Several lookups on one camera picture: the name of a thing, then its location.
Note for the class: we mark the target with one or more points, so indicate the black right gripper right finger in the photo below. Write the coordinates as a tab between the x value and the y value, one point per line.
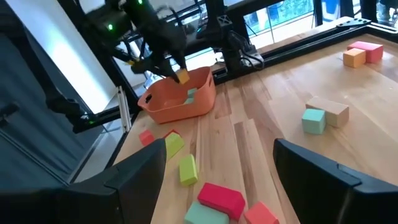
335	199

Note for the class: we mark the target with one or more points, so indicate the green block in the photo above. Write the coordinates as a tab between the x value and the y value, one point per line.
174	145
188	170

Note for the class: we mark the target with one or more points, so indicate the teal block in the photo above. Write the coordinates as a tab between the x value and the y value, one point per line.
205	216

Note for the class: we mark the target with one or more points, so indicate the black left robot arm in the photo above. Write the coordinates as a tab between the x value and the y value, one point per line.
233	53

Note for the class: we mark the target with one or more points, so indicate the small red cube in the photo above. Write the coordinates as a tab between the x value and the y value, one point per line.
171	133
146	137

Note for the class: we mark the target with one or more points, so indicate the large red block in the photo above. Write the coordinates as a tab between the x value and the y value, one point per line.
371	51
260	215
221	199

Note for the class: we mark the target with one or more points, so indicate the orange plastic bin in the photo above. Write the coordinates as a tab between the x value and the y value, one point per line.
168	109

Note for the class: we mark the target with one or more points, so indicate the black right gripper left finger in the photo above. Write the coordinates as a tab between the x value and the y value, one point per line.
93	205

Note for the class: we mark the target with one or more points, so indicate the black frame strut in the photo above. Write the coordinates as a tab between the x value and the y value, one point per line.
124	84

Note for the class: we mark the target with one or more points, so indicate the large tan block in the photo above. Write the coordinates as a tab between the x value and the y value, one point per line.
331	112

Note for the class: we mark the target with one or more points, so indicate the silver aluminium bracket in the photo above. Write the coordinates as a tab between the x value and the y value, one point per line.
124	109

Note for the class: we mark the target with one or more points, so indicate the small teal cube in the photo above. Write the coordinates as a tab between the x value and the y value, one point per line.
189	100
313	122
192	92

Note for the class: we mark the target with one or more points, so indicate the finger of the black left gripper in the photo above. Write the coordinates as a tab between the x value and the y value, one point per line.
171	74
183	63

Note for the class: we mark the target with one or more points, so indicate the small orange cube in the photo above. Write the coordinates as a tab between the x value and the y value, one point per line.
354	58
183	76

